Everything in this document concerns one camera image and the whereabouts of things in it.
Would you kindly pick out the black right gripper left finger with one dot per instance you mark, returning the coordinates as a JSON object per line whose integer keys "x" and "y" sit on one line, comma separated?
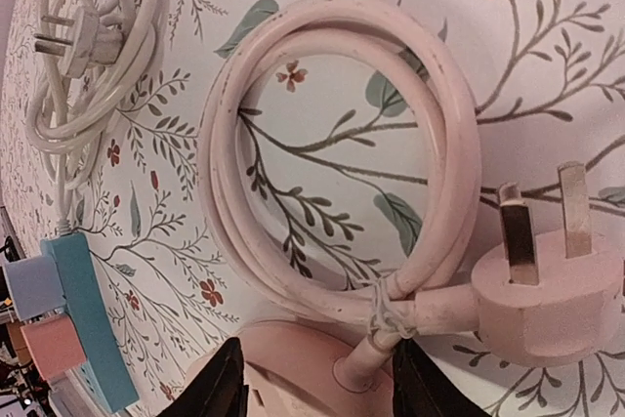
{"x": 218, "y": 390}

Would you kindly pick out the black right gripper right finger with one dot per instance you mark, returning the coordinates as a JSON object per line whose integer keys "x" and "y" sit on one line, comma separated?
{"x": 421, "y": 389}

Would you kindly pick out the pink round power socket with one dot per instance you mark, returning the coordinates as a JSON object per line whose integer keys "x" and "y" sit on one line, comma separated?
{"x": 295, "y": 368}

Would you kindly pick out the teal power strip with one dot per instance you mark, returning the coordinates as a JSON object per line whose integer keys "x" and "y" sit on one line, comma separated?
{"x": 104, "y": 373}

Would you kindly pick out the pink USB charger plug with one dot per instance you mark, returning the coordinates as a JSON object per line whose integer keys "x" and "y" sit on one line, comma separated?
{"x": 54, "y": 345}

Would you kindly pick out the blue USB charger plug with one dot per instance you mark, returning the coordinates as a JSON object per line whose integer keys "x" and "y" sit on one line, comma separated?
{"x": 34, "y": 285}

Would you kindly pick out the floral patterned table mat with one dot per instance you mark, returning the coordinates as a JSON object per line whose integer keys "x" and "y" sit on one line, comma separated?
{"x": 335, "y": 164}

